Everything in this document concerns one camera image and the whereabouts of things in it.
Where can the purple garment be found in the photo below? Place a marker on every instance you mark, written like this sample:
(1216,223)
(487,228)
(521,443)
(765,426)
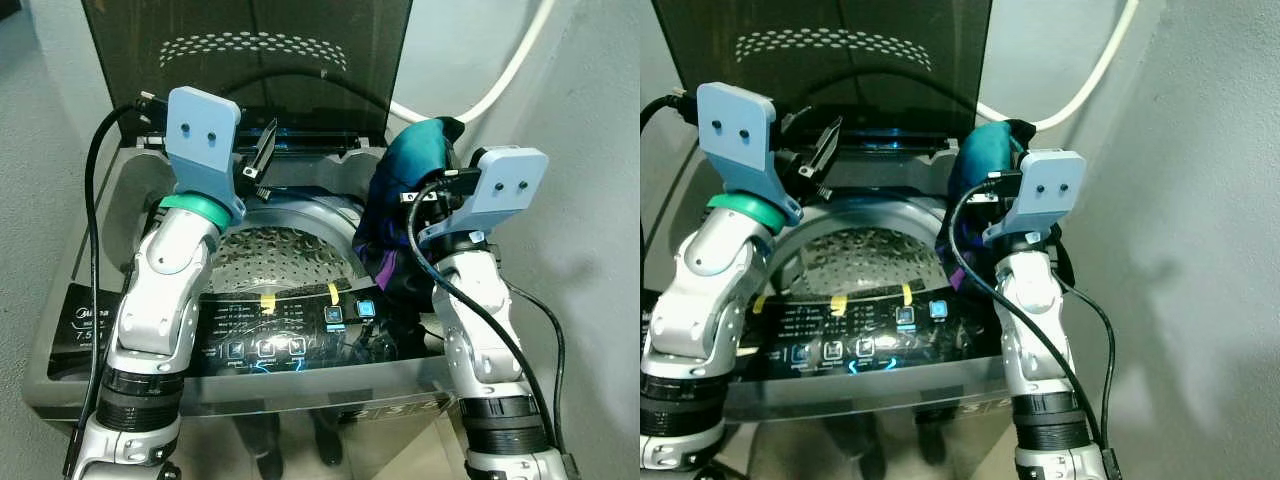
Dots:
(385,267)
(957,272)

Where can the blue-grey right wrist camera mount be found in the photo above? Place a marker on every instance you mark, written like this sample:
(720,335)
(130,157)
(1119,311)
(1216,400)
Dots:
(1050,190)
(505,190)

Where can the dark left robot leg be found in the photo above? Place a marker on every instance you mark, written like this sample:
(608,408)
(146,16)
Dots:
(848,445)
(262,445)

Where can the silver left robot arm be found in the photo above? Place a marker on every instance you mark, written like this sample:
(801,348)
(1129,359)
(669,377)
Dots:
(700,300)
(160,300)

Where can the dark right robot leg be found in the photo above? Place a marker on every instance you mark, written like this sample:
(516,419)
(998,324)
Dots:
(932,435)
(326,440)

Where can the dark tinted washer lid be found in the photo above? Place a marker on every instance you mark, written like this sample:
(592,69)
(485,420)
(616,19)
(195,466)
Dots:
(250,30)
(830,25)

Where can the teal garment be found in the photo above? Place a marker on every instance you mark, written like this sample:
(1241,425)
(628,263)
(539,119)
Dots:
(985,150)
(410,155)

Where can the dark robot leg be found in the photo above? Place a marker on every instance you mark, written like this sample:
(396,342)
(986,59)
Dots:
(326,440)
(262,445)
(848,445)
(932,435)

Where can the grey top-load washing machine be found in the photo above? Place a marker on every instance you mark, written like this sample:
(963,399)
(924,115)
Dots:
(330,390)
(900,395)

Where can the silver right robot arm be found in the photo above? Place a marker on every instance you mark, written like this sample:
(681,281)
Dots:
(480,320)
(1030,320)

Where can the wide yellow tape piece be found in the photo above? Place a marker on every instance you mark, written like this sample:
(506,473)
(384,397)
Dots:
(839,306)
(267,302)

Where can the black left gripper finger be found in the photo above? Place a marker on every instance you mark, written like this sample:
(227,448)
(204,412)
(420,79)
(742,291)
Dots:
(824,150)
(261,150)
(271,140)
(837,152)

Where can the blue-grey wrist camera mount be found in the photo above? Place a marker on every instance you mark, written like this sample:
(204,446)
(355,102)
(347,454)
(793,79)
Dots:
(1050,190)
(200,150)
(505,190)
(735,140)

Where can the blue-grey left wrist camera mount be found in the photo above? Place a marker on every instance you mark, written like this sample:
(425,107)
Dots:
(735,140)
(200,150)

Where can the narrow yellow tape piece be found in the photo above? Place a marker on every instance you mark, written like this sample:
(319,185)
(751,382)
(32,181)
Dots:
(333,294)
(908,294)

